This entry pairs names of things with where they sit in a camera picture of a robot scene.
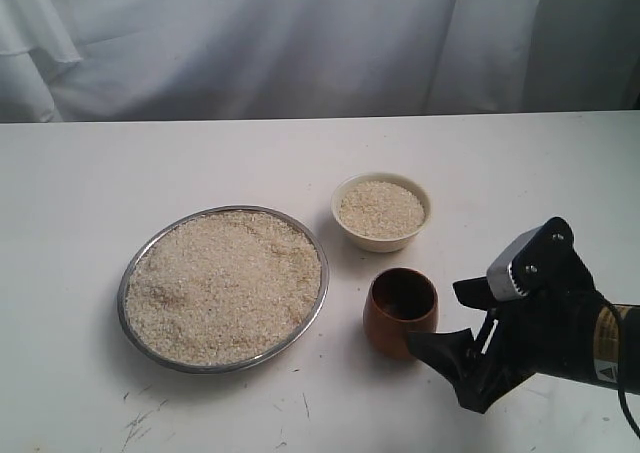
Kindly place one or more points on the white backdrop curtain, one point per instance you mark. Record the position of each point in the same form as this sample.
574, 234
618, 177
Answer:
145, 60

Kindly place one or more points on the large metal rice plate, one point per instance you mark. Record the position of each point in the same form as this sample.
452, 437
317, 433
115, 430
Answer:
223, 290

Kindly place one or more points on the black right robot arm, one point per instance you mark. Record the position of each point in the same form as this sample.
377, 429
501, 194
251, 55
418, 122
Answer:
615, 346

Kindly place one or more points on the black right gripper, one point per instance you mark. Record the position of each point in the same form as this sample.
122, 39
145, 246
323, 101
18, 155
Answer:
550, 331

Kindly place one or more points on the small cream rice bowl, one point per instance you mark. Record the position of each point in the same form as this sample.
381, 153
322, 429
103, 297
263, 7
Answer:
380, 212

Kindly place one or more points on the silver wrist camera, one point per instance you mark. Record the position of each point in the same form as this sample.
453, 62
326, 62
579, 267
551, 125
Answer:
515, 273

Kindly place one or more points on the brown wooden cup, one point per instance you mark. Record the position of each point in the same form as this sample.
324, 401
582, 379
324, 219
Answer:
400, 300

